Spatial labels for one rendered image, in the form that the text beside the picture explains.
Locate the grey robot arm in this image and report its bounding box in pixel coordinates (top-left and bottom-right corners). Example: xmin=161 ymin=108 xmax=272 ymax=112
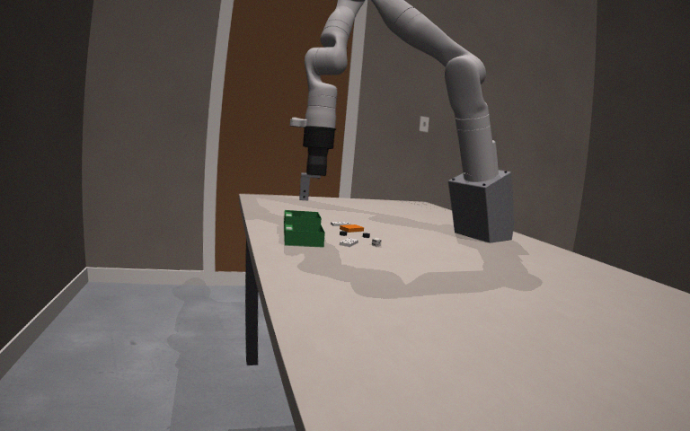
xmin=305 ymin=0 xmax=499 ymax=182

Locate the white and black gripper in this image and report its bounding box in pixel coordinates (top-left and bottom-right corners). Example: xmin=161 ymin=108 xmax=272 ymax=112
xmin=289 ymin=106 xmax=336 ymax=201

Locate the green bin rack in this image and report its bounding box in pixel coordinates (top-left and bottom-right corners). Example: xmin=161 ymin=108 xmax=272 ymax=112
xmin=284 ymin=210 xmax=325 ymax=247

